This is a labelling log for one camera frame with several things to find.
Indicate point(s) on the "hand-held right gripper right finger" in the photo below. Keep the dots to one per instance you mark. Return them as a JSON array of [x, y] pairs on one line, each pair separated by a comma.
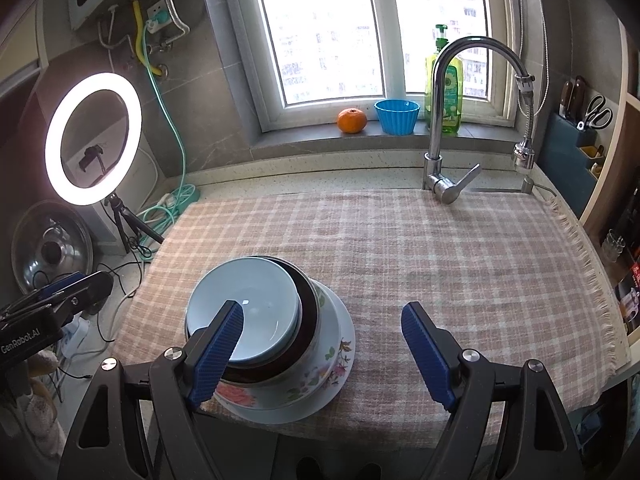
[[425, 355]]

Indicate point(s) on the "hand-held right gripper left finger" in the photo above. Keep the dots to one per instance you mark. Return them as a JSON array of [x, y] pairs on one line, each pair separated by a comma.
[[220, 350]]

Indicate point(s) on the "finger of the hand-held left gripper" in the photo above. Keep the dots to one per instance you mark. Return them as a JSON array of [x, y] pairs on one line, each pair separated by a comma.
[[92, 290], [60, 284]]

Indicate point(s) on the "light blue bowl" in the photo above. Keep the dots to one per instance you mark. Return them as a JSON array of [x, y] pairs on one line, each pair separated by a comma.
[[250, 285]]

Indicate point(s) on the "large rose-rimmed white plate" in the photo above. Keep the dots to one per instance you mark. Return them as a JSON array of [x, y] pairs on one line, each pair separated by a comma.
[[280, 412]]

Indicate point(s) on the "red steel bowl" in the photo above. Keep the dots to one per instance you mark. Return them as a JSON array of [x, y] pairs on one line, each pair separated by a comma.
[[305, 320]]

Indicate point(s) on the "white plate with pink flower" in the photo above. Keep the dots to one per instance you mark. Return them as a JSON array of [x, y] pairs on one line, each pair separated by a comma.
[[310, 380]]

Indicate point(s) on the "person's left hand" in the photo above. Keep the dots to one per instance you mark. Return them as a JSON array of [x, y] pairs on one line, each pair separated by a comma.
[[42, 420]]

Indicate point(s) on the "white plastic piece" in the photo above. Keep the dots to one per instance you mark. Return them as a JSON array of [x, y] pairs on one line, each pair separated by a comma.
[[77, 335]]

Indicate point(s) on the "steel pot lid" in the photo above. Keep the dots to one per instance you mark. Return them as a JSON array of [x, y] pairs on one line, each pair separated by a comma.
[[30, 240]]

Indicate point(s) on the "black tripod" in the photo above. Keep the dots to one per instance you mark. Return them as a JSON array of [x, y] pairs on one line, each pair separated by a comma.
[[120, 215]]

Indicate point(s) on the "beige checked tablecloth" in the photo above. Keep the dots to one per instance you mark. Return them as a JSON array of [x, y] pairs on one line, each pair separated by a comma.
[[400, 260]]

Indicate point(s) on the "chrome kitchen faucet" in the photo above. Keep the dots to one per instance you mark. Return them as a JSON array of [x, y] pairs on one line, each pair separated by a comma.
[[435, 160]]

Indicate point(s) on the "chrome sink fitting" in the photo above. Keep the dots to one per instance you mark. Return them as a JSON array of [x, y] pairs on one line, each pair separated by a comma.
[[537, 187]]

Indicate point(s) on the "printed box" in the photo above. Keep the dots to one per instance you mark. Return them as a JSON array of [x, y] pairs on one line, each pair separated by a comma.
[[631, 300]]

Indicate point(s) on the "clear glass jar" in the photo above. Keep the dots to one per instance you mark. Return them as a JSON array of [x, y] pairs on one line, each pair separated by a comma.
[[612, 247]]

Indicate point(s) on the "blue knife holder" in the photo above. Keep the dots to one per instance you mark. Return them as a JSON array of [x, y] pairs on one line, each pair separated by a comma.
[[560, 160]]

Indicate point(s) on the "blue ribbed cup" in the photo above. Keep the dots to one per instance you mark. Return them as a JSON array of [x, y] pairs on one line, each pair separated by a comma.
[[397, 117]]

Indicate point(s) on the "orange fruit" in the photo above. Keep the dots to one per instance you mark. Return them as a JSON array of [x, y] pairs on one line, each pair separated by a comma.
[[352, 121]]

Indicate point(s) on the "green dish soap bottle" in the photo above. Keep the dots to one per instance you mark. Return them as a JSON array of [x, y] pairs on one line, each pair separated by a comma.
[[454, 95]]

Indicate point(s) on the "wooden shelf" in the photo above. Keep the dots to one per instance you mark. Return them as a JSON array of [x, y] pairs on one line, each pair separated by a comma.
[[607, 160]]

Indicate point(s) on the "black scissors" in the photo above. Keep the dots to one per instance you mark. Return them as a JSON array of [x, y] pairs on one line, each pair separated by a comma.
[[597, 112]]

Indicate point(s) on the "window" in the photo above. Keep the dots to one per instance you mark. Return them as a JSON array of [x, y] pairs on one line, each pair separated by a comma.
[[325, 35]]

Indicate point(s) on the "white wall socket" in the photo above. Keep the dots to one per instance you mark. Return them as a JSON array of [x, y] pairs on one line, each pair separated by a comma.
[[157, 12]]

